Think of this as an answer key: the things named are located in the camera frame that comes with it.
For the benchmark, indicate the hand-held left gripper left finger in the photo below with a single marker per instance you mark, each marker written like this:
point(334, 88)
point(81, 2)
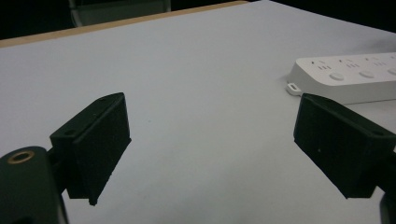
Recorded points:
point(93, 146)

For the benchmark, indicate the white power strip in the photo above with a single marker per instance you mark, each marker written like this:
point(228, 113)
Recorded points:
point(342, 77)

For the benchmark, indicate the grey metal chair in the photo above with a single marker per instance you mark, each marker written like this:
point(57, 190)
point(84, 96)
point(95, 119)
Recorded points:
point(118, 11)

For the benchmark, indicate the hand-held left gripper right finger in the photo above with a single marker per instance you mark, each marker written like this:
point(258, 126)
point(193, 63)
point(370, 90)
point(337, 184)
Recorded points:
point(342, 143)

